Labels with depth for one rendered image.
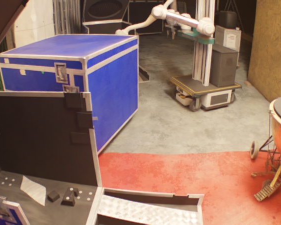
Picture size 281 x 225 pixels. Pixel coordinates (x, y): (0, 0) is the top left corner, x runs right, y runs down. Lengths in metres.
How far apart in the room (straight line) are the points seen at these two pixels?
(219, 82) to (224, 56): 0.39
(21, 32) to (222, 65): 2.72
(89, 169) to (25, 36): 2.03
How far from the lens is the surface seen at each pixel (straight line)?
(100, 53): 1.93
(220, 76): 3.32
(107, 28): 5.62
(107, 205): 1.74
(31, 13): 3.10
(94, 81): 1.90
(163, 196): 1.85
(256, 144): 2.49
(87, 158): 1.68
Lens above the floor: 1.50
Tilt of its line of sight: 28 degrees down
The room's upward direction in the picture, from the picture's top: straight up
